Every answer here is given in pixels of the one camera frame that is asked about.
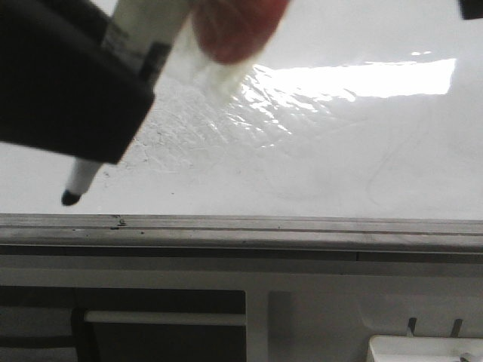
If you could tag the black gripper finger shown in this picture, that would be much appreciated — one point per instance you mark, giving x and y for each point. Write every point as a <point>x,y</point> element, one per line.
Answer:
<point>61,92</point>
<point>471,9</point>

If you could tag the white table frame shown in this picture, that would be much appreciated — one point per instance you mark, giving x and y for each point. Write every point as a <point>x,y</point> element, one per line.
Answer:
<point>147,304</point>

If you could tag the white whiteboard with aluminium frame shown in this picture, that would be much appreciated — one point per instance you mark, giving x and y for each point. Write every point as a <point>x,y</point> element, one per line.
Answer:
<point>358,128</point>

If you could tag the white marker with black tip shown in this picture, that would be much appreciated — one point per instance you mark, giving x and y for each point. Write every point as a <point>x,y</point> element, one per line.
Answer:
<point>141,34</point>

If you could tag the white plastic marker tray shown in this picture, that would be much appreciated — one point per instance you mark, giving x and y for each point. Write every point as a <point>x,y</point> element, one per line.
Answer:
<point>405,348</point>

